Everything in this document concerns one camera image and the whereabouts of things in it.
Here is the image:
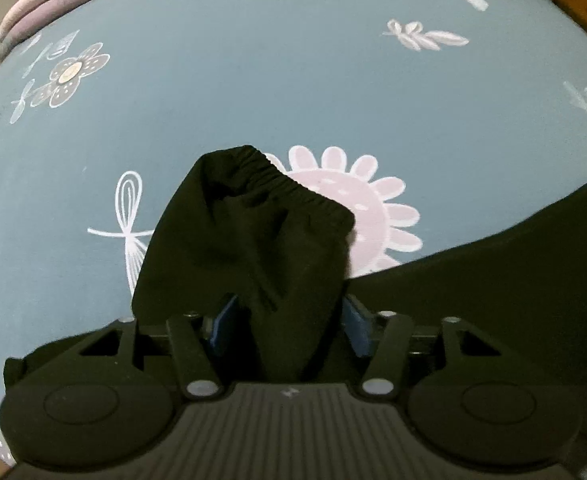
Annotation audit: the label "blue floral bed sheet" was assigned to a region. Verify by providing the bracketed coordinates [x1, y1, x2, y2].
[0, 0, 587, 467]

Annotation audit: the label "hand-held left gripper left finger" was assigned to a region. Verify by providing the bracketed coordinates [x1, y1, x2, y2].
[80, 293, 240, 402]

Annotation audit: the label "black drawstring pants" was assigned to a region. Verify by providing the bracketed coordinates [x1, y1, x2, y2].
[2, 145, 587, 413]

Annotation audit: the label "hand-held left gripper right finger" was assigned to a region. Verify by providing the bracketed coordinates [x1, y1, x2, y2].
[342, 294, 500, 403]

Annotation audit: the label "pink floral pillow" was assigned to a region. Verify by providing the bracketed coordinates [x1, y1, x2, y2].
[0, 0, 197, 56]

